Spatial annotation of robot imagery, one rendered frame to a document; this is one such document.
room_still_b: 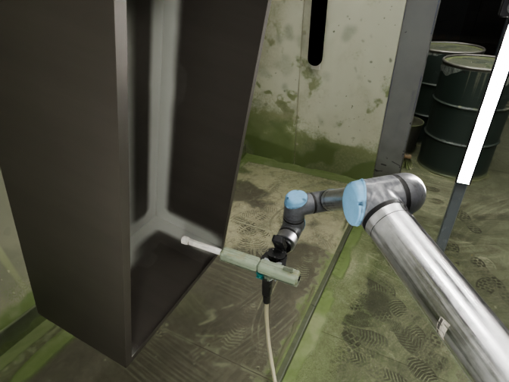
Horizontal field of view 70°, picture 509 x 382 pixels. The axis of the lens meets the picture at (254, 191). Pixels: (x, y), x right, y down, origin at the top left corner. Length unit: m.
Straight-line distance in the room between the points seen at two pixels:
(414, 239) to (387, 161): 2.03
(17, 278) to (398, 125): 2.41
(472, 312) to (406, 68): 2.05
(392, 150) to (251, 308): 1.58
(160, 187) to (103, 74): 0.97
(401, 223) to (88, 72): 0.70
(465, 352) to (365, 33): 2.19
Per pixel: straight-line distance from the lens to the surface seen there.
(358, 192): 0.93
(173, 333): 1.83
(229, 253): 1.38
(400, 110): 2.73
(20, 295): 1.98
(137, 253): 1.52
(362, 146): 2.87
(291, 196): 1.49
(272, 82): 2.95
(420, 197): 1.03
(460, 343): 0.81
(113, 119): 0.67
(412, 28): 2.63
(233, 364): 1.70
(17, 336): 2.01
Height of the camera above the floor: 1.46
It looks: 31 degrees down
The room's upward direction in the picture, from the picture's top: straight up
